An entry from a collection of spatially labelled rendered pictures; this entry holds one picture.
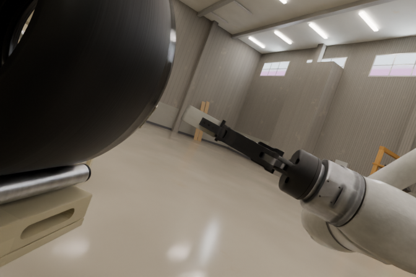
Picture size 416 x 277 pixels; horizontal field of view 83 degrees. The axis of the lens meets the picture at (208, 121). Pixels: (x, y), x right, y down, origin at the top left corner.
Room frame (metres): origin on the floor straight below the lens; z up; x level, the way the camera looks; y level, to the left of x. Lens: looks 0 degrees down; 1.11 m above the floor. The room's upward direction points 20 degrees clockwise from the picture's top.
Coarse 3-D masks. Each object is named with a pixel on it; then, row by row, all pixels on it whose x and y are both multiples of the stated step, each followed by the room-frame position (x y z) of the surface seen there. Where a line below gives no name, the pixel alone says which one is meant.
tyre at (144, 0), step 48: (0, 0) 0.60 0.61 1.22; (48, 0) 0.27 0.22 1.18; (96, 0) 0.28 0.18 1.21; (144, 0) 0.34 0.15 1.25; (0, 48) 0.61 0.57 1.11; (48, 48) 0.27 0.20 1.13; (96, 48) 0.29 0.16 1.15; (144, 48) 0.36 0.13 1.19; (0, 96) 0.28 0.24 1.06; (48, 96) 0.29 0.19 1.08; (96, 96) 0.32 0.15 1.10; (144, 96) 0.43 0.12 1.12; (0, 144) 0.30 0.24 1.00; (48, 144) 0.32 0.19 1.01; (96, 144) 0.41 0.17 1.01
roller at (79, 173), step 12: (60, 168) 0.48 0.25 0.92; (72, 168) 0.51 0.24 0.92; (84, 168) 0.54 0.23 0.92; (0, 180) 0.36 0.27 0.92; (12, 180) 0.38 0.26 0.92; (24, 180) 0.39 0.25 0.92; (36, 180) 0.41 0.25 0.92; (48, 180) 0.44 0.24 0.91; (60, 180) 0.46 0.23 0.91; (72, 180) 0.50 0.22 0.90; (84, 180) 0.54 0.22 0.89; (0, 192) 0.35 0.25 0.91; (12, 192) 0.37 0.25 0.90; (24, 192) 0.39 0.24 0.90; (36, 192) 0.42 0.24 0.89; (0, 204) 0.36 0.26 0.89
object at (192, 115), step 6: (186, 108) 0.41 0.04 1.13; (192, 108) 0.41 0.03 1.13; (186, 114) 0.41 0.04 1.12; (192, 114) 0.41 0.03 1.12; (198, 114) 0.41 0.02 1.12; (204, 114) 0.41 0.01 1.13; (186, 120) 0.41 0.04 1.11; (192, 120) 0.41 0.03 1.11; (198, 120) 0.41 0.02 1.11; (210, 120) 0.40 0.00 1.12; (216, 120) 0.40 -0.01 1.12; (198, 126) 0.41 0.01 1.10; (210, 132) 0.40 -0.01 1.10
